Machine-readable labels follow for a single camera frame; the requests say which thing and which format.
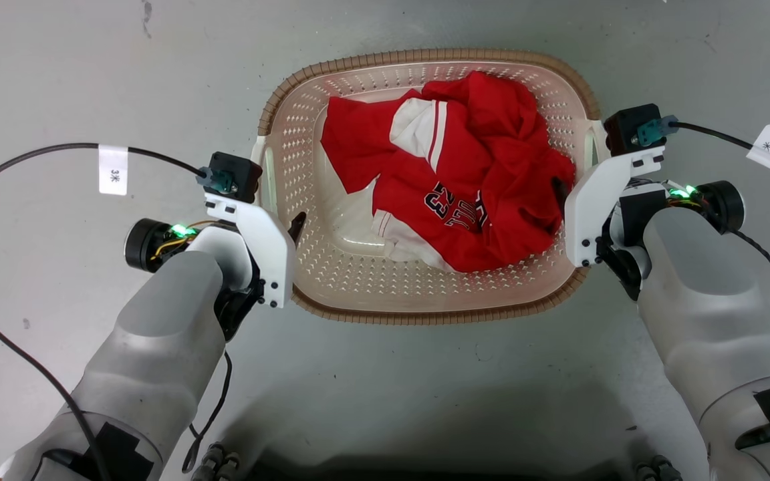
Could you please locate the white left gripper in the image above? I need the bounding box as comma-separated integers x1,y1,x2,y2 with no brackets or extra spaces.
203,192,307,341

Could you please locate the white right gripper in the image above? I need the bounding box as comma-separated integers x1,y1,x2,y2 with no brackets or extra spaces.
550,146,668,301

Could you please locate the beige plastic laundry basket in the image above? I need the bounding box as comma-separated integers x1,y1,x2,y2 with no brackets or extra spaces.
251,48,603,326

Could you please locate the red and white jersey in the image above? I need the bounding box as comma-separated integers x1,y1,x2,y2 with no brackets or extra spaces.
320,71,576,273

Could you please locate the black right camera cable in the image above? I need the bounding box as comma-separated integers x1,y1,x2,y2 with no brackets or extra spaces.
667,121,770,182

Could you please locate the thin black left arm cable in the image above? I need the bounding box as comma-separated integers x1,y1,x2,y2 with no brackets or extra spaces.
182,351,234,474

